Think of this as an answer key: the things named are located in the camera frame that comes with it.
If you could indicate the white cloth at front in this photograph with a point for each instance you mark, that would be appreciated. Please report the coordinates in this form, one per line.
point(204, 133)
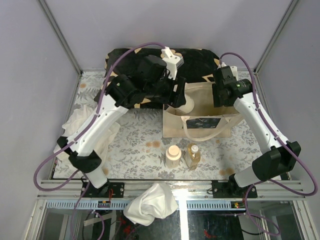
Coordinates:
point(156, 202)

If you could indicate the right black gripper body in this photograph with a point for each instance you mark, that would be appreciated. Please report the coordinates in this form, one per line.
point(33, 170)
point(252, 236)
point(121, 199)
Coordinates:
point(217, 96)

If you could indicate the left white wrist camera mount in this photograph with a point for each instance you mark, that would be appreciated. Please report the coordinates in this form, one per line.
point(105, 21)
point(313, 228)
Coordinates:
point(173, 62)

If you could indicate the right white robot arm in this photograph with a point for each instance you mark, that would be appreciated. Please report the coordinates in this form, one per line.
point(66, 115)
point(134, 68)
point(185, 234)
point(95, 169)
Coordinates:
point(278, 153)

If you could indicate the floral grey table mat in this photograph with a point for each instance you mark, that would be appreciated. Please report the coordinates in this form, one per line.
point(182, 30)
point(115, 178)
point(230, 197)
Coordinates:
point(138, 151)

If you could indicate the clear amber liquid bottle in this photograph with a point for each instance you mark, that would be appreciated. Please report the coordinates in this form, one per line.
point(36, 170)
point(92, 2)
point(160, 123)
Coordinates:
point(192, 156)

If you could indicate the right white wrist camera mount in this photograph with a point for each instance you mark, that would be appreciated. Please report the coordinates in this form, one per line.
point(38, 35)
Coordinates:
point(233, 68)

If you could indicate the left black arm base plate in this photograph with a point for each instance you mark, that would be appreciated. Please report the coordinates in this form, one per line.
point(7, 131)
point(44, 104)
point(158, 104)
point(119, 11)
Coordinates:
point(110, 190)

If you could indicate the black floral pillow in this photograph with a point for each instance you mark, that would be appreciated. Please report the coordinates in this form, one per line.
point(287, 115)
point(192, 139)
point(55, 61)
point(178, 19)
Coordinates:
point(198, 67)

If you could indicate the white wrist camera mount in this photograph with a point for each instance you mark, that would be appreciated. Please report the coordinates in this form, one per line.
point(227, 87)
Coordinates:
point(173, 62)
point(233, 68)

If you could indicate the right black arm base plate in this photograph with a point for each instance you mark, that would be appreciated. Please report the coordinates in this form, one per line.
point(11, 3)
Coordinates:
point(223, 189)

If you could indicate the cream cloth at left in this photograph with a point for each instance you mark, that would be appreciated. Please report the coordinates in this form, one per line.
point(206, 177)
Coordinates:
point(106, 136)

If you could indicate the beige bottle wooden cap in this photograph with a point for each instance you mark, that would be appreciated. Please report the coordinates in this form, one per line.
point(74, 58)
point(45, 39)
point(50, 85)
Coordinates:
point(188, 106)
point(172, 156)

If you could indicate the beige canvas tote bag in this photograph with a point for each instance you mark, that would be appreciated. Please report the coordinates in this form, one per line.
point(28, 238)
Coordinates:
point(205, 121)

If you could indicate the aluminium front rail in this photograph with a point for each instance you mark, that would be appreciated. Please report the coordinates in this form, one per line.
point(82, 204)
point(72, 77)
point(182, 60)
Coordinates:
point(196, 194)

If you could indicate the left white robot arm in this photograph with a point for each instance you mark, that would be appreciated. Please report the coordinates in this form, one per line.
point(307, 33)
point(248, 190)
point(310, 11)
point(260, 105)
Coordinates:
point(118, 97)

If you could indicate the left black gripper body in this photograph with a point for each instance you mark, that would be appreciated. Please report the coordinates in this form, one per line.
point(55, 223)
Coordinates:
point(162, 88)

